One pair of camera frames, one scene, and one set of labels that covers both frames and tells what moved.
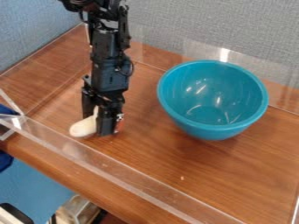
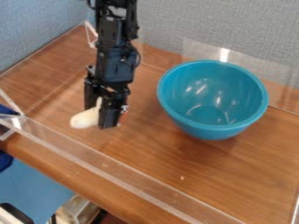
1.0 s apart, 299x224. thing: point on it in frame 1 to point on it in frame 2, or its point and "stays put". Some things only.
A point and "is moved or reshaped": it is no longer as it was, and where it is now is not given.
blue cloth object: (5, 157) stays put
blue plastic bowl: (212, 97) stays put
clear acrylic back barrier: (273, 56) stays put
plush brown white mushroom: (84, 127) is moved or reshaped
